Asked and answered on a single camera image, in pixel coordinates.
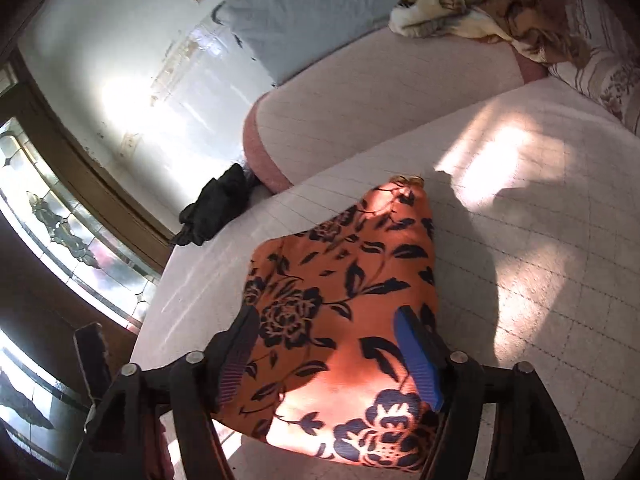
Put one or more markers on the grey pillow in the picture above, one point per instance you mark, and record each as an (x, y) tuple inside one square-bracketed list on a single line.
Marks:
[(287, 36)]

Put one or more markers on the stained glass window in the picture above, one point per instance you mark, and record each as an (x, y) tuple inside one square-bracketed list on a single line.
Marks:
[(78, 249)]

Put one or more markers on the brown cream patterned blanket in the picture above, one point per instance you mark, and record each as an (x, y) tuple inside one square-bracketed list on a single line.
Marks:
[(536, 29)]

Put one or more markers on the striped floral bedding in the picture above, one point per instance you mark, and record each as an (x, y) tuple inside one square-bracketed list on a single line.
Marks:
[(611, 75)]

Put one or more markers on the quilted pink bed cover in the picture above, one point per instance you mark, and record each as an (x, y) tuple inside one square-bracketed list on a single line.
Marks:
[(535, 200)]

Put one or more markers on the brown wooden window frame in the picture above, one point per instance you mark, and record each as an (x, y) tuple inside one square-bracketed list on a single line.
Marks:
[(89, 182)]

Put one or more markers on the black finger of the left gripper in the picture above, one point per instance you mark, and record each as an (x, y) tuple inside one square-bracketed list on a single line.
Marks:
[(92, 354)]

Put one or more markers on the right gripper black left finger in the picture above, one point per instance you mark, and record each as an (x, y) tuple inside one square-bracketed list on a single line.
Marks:
[(124, 437)]

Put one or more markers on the black garment pile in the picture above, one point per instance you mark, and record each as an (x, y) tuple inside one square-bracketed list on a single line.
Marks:
[(220, 201)]

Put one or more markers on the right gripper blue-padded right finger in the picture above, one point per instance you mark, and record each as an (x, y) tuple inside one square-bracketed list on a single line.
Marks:
[(529, 440)]

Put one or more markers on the orange floral long-sleeve shirt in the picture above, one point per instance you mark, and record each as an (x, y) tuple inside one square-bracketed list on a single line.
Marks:
[(326, 377)]

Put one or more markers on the pink rolled bolster quilt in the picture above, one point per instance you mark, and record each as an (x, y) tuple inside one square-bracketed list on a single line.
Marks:
[(378, 87)]

